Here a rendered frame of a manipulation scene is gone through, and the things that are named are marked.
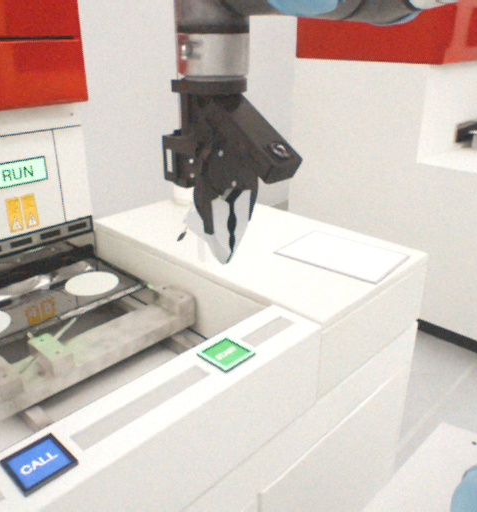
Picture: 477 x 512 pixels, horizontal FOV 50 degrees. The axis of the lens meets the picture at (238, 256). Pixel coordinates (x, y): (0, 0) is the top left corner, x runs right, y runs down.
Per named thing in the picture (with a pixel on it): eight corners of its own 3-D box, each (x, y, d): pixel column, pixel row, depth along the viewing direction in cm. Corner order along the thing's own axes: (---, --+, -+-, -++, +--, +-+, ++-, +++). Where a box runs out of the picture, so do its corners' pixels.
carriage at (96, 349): (-23, 396, 77) (-27, 380, 76) (168, 309, 101) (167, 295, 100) (-1, 422, 72) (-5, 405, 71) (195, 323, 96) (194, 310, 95)
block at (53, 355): (30, 355, 81) (27, 339, 80) (50, 346, 84) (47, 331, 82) (55, 377, 76) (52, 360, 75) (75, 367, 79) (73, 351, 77)
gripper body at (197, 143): (210, 174, 65) (208, 73, 60) (260, 187, 60) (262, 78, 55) (162, 186, 60) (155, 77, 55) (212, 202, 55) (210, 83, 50)
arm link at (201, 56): (264, 34, 53) (206, 34, 48) (264, 80, 55) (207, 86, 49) (214, 33, 58) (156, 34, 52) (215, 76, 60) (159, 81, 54)
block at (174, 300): (153, 302, 97) (152, 288, 96) (167, 295, 100) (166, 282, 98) (180, 317, 92) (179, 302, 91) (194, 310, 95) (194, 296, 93)
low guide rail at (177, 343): (77, 292, 114) (75, 279, 113) (85, 289, 115) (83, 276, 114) (239, 394, 82) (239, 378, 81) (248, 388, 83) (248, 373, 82)
